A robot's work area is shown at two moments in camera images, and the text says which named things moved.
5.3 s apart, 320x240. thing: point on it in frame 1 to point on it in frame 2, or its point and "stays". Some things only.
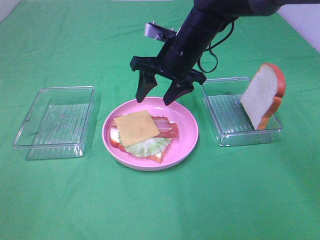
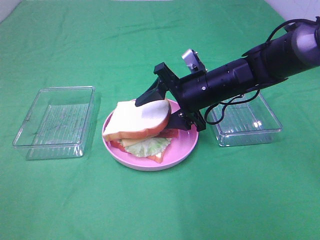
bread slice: x=262 y=99 to x=129 y=121
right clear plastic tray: x=233 y=124 stays
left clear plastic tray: x=58 y=125 stays
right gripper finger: x=146 y=82 to x=156 y=92
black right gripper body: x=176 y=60 to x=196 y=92
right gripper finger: x=176 y=89 to x=180 y=119
